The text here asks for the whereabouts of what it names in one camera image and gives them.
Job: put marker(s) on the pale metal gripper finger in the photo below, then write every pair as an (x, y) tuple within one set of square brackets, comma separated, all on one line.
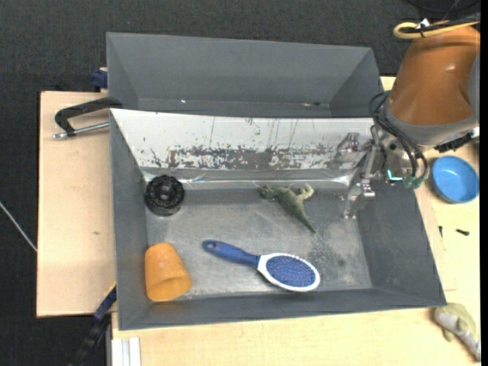
[(356, 198), (348, 145)]

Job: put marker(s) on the green toy dinosaur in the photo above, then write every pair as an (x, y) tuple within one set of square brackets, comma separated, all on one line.
[(289, 203)]

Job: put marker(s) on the blue bowl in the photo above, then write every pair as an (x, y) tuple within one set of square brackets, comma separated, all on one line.
[(455, 179)]

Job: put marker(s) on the blue and white hairbrush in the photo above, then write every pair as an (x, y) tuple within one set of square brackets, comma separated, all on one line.
[(289, 272)]

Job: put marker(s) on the small black screw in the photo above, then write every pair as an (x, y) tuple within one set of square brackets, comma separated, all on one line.
[(463, 232)]

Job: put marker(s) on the grey metal bin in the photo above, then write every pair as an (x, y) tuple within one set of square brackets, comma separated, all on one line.
[(248, 227)]

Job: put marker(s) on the grey and green glove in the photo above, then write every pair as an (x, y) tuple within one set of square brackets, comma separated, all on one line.
[(457, 320)]

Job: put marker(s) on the black ribbed round knob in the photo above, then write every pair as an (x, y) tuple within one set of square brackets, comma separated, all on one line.
[(164, 195)]

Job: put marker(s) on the orange plastic cup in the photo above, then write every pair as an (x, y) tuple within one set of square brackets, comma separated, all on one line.
[(165, 271)]

